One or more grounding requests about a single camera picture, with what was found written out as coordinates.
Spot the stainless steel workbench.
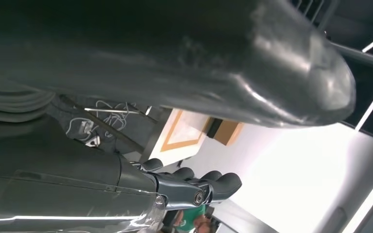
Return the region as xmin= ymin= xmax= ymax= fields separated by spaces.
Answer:
xmin=57 ymin=95 xmax=215 ymax=166

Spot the black case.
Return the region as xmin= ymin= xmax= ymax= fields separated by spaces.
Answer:
xmin=206 ymin=118 xmax=223 ymax=139

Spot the closed brown cardboard box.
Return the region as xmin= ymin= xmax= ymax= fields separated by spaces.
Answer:
xmin=214 ymin=120 xmax=244 ymax=146

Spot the person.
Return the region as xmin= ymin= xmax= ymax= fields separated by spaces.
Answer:
xmin=173 ymin=205 xmax=220 ymax=233

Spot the white power strip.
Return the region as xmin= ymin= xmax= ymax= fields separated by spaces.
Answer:
xmin=77 ymin=120 xmax=93 ymax=135

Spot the white power cable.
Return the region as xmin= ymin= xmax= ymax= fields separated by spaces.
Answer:
xmin=65 ymin=100 xmax=137 ymax=145

